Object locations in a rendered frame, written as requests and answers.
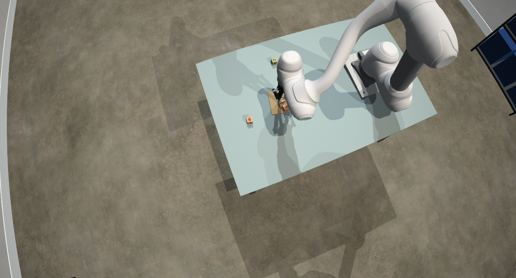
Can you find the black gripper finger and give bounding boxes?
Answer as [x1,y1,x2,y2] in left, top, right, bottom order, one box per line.
[272,88,284,104]

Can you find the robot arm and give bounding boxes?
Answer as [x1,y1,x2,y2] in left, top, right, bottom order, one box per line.
[277,0,458,120]

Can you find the tan flat mat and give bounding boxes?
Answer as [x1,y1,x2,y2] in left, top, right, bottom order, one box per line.
[268,91,290,115]

